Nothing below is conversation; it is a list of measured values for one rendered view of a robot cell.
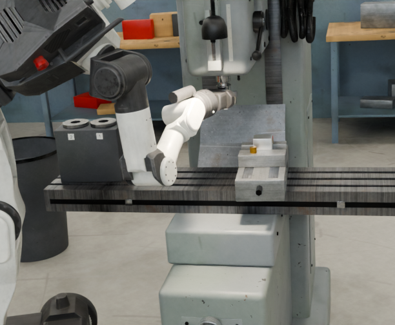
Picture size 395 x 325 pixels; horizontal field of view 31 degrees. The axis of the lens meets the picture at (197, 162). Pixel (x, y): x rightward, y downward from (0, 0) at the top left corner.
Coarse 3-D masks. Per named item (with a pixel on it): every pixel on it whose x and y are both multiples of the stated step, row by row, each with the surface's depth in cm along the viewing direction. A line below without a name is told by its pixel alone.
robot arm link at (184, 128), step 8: (192, 104) 203; (200, 104) 205; (184, 112) 202; (192, 112) 202; (200, 112) 205; (176, 120) 201; (184, 120) 199; (192, 120) 201; (200, 120) 204; (168, 128) 200; (176, 128) 200; (184, 128) 200; (192, 128) 201; (184, 136) 201; (192, 136) 203
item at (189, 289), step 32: (288, 224) 271; (288, 256) 271; (192, 288) 206; (224, 288) 205; (256, 288) 204; (288, 288) 270; (192, 320) 207; (224, 320) 204; (256, 320) 203; (288, 320) 270
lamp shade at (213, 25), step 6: (210, 18) 193; (216, 18) 192; (222, 18) 194; (204, 24) 193; (210, 24) 192; (216, 24) 192; (222, 24) 193; (204, 30) 193; (210, 30) 192; (216, 30) 192; (222, 30) 193; (204, 36) 194; (210, 36) 193; (216, 36) 192; (222, 36) 193
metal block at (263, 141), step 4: (256, 136) 229; (260, 136) 228; (264, 136) 228; (268, 136) 228; (256, 140) 226; (260, 140) 226; (264, 140) 226; (268, 140) 225; (256, 144) 227; (260, 144) 226; (264, 144) 226; (268, 144) 226; (272, 144) 230; (260, 148) 227; (264, 148) 227; (268, 148) 226; (272, 148) 230
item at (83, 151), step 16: (64, 128) 239; (80, 128) 238; (96, 128) 236; (112, 128) 235; (64, 144) 239; (80, 144) 238; (96, 144) 237; (112, 144) 236; (64, 160) 240; (80, 160) 240; (96, 160) 239; (112, 160) 238; (64, 176) 242; (80, 176) 242; (96, 176) 241; (112, 176) 240
